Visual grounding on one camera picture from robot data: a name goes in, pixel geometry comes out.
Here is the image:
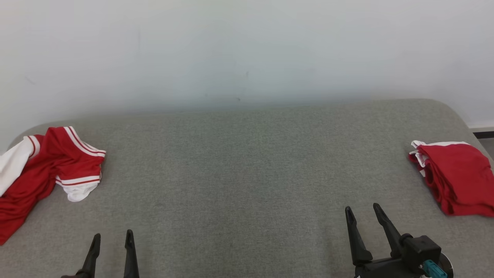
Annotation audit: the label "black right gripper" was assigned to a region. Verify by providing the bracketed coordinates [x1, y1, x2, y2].
[345, 203, 425, 278]

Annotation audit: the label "red white shorts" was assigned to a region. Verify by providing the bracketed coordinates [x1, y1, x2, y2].
[408, 140, 494, 217]

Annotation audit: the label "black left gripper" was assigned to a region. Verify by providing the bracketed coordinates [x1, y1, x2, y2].
[61, 229, 140, 278]

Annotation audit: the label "teal right camera connector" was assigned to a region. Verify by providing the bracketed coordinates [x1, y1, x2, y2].
[423, 259, 448, 278]

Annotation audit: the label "red white basketball jersey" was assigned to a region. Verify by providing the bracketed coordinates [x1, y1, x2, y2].
[0, 126, 107, 246]

